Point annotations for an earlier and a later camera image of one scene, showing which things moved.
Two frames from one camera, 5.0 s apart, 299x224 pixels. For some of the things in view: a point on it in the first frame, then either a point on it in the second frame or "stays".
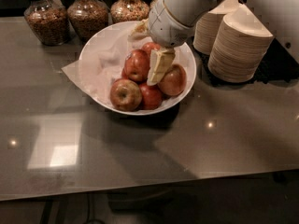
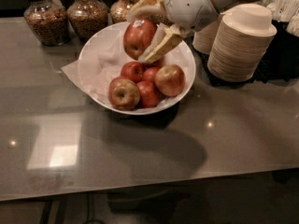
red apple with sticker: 136,66 → 137,33
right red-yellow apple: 174,81 stays
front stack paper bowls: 239,46 stays
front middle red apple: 151,96 stays
